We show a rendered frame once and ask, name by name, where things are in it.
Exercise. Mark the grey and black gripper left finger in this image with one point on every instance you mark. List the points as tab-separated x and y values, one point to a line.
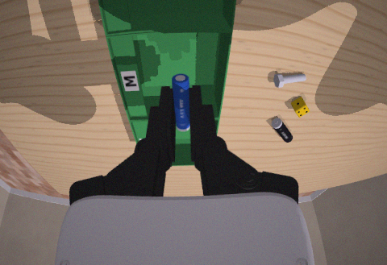
152	158

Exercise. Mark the yellow die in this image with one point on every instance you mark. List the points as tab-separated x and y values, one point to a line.
300	107

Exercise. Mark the black aa battery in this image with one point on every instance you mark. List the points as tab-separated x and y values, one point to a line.
282	130

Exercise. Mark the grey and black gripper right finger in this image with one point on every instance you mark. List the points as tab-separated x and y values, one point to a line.
224	172

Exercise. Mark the blue battery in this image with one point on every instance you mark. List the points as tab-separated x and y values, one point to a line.
180	84

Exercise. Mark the grey hex bolt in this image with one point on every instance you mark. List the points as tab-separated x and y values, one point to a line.
280	80

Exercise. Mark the green three-compartment bin rack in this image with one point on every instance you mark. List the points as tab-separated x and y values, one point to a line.
150	42

